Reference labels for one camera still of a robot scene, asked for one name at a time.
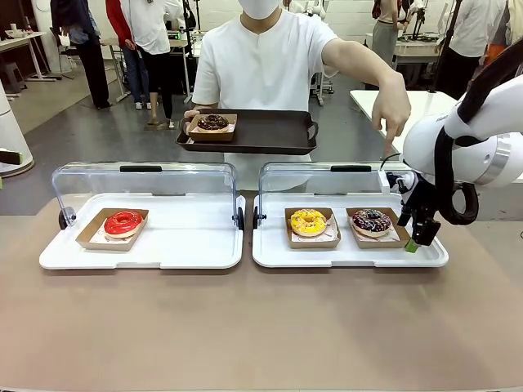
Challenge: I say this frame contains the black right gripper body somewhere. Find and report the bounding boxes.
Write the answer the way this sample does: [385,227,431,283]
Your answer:
[401,174,439,225]

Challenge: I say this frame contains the dark brown serving tray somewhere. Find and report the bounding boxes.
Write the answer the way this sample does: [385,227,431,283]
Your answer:
[175,107,320,156]

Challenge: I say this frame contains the cardboard box of chocolate donut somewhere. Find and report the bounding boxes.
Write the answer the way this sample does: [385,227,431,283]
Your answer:
[186,113,239,143]

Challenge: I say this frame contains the chocolate glazed donut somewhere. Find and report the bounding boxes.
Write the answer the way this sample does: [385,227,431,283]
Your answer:
[196,114,230,133]

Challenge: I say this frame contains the person left forearm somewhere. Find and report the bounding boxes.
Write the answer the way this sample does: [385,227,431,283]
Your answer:
[321,36,406,97]

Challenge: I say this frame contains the chocolate sprinkled donut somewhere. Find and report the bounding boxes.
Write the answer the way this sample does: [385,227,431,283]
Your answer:
[351,207,392,238]

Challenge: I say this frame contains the cardboard box of purple donut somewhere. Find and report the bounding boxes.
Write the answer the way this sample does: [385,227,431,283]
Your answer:
[345,206,413,250]

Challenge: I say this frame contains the cardboard box of yellow donut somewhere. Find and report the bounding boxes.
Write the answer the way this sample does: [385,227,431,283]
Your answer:
[284,206,342,251]

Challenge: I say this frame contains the yellow glazed sprinkle donut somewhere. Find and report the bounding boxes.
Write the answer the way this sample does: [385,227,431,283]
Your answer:
[289,208,329,238]

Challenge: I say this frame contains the cardboard box of red donut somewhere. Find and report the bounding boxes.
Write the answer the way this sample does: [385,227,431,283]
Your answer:
[75,207,150,252]

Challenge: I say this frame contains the red glazed donut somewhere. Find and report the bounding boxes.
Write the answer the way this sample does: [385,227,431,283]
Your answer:
[103,209,145,240]

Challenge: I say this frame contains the person torso white shirt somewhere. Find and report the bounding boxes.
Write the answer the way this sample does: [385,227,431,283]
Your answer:
[191,0,341,193]

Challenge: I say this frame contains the person left hand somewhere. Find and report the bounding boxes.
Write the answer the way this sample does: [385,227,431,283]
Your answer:
[370,72,413,161]

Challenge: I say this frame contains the person right hand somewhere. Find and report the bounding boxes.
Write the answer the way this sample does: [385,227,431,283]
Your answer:
[181,107,202,135]

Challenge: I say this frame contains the white display tray base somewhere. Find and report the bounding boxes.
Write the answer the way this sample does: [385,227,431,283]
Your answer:
[38,192,247,271]
[251,191,450,270]

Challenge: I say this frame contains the clear plastic display lid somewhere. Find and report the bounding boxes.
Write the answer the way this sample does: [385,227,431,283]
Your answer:
[253,161,440,230]
[51,161,246,232]

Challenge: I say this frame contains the white side table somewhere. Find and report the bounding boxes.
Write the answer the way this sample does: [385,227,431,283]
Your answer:
[349,89,465,142]

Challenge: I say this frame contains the bystander in dark clothes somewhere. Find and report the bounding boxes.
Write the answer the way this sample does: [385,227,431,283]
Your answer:
[50,0,112,111]

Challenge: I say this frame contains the white background work table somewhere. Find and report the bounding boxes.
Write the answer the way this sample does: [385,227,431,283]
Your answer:
[364,32,445,89]

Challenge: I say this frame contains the bystander in grey trousers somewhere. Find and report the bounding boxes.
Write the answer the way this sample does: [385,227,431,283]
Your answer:
[370,0,400,69]

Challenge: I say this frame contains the bystander white shirt black trousers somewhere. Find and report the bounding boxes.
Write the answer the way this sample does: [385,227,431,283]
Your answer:
[434,0,508,98]

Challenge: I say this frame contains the bystander in red top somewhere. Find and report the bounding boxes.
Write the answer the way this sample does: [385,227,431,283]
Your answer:
[105,0,153,111]

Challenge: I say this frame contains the bystander in orange top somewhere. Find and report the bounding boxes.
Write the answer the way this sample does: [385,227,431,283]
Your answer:
[485,0,523,69]

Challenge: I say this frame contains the bystander white shirt black leggings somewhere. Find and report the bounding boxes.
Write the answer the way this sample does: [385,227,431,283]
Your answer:
[119,0,186,128]

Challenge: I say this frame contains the white face mask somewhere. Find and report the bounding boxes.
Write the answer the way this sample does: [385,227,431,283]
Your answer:
[238,0,279,20]

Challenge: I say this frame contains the white round pedestal stand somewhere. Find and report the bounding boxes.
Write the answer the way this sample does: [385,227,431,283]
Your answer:
[0,78,36,179]

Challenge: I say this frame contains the right arm thick black cable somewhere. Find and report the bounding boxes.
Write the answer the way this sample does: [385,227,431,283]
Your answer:
[433,38,523,226]

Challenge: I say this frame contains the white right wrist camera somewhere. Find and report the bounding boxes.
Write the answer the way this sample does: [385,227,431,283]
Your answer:
[377,169,414,196]

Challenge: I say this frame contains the black camera stand pole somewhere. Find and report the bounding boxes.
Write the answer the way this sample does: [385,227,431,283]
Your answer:
[427,0,466,96]

